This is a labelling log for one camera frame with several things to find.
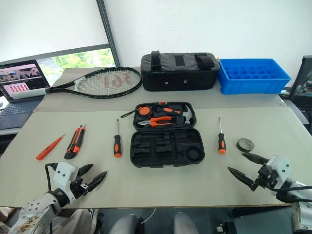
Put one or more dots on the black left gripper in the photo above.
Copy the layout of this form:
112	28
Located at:
79	187

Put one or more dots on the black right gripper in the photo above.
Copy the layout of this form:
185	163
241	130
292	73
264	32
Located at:
264	178

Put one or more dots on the black orange flathead screwdriver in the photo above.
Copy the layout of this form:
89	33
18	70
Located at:
221	143

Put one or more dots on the black orange Phillips screwdriver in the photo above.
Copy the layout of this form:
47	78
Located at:
117	146

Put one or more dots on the black tool case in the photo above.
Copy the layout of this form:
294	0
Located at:
168	156

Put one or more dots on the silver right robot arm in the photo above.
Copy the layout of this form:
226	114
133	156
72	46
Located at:
304	212

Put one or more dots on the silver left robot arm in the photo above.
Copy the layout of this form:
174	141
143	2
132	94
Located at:
36	209

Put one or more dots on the black electrical tape roll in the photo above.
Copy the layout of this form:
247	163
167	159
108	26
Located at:
238	145

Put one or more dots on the orange black utility knife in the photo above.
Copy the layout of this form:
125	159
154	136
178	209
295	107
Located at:
74	146

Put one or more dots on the beige fabric shape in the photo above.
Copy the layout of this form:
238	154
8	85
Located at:
73	221

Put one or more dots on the orange voltage tester pen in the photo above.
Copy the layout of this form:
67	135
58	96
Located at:
46	151

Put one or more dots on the grey rounded shape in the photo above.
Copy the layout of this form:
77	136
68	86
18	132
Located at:
126	224
185	224

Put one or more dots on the blue plastic divided crate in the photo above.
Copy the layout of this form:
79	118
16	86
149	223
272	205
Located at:
243	86

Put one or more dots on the orange black tape measure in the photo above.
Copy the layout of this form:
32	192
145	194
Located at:
143	111

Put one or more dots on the orange black pliers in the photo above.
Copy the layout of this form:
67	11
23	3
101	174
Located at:
161	120

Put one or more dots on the open laptop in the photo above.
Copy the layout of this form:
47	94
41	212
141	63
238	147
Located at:
19	109

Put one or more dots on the black white tennis racket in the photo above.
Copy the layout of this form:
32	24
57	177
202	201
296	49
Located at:
29	93

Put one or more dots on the black fabric bag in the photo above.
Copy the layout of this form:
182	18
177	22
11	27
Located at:
178	80

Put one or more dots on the dark grey window mullion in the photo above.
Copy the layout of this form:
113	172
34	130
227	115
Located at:
108	31

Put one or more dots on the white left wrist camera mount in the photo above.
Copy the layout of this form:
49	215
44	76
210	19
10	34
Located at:
64	173

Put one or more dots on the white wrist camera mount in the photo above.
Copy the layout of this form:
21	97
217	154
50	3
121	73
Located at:
64	173
280	165

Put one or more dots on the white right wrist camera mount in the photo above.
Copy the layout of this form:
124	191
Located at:
280	165

